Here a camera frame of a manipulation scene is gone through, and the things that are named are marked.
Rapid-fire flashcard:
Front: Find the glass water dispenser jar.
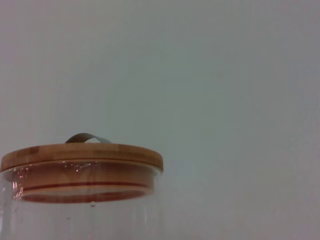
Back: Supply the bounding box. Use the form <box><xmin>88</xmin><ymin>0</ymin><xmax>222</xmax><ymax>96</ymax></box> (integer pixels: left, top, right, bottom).
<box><xmin>0</xmin><ymin>159</ymin><xmax>163</xmax><ymax>240</ymax></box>

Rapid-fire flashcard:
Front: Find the wooden jar lid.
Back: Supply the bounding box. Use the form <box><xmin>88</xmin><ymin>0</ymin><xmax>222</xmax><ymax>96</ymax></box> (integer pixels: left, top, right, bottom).
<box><xmin>0</xmin><ymin>132</ymin><xmax>164</xmax><ymax>204</ymax></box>

